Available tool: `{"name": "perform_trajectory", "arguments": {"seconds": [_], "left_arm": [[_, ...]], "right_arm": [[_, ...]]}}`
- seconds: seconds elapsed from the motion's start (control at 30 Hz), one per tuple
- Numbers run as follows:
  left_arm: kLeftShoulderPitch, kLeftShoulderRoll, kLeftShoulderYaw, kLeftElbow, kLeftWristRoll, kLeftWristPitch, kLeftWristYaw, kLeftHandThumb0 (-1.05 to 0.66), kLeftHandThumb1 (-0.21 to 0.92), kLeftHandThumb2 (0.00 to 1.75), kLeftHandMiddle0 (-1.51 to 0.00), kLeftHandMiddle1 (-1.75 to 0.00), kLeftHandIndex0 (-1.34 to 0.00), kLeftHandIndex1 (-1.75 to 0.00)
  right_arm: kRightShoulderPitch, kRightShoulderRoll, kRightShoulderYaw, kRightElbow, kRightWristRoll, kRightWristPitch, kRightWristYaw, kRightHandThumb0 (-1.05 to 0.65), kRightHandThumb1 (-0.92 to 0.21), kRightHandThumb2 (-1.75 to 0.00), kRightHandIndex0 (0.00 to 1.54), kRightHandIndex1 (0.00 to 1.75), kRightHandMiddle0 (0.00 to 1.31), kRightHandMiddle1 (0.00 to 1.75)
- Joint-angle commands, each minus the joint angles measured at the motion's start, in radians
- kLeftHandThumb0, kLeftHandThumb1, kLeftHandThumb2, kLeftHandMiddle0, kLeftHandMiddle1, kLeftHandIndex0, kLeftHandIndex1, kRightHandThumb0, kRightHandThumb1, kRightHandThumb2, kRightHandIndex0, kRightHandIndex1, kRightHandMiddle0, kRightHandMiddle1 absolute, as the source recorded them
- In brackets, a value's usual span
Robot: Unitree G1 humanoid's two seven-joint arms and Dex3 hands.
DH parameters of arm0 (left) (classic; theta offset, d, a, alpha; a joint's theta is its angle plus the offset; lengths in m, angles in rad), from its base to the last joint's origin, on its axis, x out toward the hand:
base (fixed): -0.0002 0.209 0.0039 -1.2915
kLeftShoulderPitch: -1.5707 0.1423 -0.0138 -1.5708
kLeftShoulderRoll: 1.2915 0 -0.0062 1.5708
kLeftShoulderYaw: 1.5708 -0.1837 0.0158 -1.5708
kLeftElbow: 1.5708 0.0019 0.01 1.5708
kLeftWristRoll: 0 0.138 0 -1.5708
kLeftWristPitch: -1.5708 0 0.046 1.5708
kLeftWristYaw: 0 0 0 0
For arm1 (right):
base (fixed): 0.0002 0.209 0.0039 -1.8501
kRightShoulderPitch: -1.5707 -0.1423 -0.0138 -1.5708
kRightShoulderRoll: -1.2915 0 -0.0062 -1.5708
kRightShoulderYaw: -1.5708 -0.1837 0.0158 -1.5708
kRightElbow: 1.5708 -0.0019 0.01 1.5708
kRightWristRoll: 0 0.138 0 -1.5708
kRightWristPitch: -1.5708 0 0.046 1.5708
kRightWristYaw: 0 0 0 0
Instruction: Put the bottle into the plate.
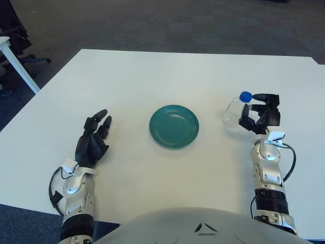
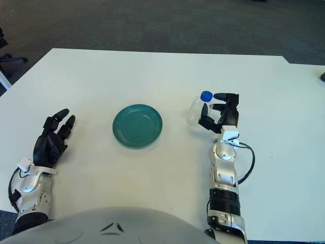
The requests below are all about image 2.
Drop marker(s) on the white right wrist connector box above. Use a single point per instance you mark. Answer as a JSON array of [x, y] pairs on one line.
[[229, 133]]

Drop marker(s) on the clear bottle with blue cap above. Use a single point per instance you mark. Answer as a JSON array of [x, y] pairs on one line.
[[195, 111]]

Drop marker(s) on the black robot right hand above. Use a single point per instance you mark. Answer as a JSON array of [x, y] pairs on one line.
[[231, 117]]

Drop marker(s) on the black office chair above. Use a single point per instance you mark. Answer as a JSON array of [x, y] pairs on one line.
[[15, 59]]

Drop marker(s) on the green round plate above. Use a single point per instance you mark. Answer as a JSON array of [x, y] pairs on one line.
[[137, 127]]

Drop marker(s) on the grey robot torso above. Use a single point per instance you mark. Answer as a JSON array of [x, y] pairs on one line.
[[101, 228]]

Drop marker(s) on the small black object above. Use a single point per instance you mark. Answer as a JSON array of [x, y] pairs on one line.
[[323, 77]]

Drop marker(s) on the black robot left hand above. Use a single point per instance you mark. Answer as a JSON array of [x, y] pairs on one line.
[[45, 150]]

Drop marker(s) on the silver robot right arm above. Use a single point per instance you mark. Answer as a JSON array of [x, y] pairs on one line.
[[223, 172]]

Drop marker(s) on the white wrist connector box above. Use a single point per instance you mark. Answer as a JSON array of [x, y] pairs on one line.
[[24, 164], [229, 133]]

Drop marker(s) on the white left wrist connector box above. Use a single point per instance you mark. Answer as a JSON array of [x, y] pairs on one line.
[[24, 164]]

